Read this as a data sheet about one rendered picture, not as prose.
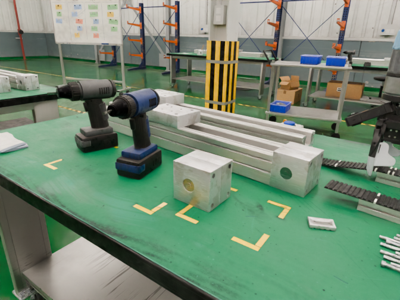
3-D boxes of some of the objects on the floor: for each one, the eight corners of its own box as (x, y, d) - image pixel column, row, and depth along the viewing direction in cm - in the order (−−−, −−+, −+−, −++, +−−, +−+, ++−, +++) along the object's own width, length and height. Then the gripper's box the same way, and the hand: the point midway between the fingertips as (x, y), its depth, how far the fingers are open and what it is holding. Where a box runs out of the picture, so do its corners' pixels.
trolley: (338, 130, 403) (353, 52, 367) (338, 141, 355) (357, 53, 319) (263, 120, 439) (270, 49, 404) (255, 130, 392) (262, 50, 356)
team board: (55, 91, 613) (39, -14, 544) (71, 88, 658) (58, -10, 589) (121, 97, 578) (112, -16, 508) (133, 93, 623) (127, -12, 554)
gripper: (421, 102, 64) (396, 187, 72) (427, 94, 75) (404, 169, 82) (377, 96, 70) (358, 177, 77) (388, 89, 80) (369, 161, 87)
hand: (371, 166), depth 81 cm, fingers open, 8 cm apart
